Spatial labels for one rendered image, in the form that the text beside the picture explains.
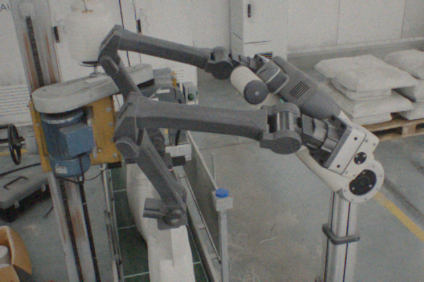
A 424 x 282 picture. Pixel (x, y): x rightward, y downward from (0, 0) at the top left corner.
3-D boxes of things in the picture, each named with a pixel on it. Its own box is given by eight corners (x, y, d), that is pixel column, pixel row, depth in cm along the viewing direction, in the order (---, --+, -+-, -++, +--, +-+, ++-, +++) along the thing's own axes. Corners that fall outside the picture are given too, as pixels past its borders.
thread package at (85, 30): (119, 62, 171) (112, 12, 163) (70, 67, 167) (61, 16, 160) (116, 50, 185) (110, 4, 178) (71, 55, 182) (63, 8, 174)
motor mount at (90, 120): (101, 159, 184) (95, 120, 177) (83, 161, 183) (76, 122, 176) (98, 130, 209) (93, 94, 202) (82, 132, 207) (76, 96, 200)
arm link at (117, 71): (110, 55, 155) (112, 39, 163) (95, 61, 156) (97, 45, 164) (167, 145, 182) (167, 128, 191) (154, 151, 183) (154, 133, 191)
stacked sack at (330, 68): (392, 76, 469) (394, 61, 462) (329, 83, 457) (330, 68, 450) (370, 64, 507) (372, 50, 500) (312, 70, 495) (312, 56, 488)
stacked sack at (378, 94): (393, 100, 442) (395, 86, 436) (349, 104, 437) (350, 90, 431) (363, 78, 502) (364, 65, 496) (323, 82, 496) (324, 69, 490)
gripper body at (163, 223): (154, 211, 163) (156, 206, 157) (184, 206, 166) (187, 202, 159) (158, 230, 161) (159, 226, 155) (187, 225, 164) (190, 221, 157)
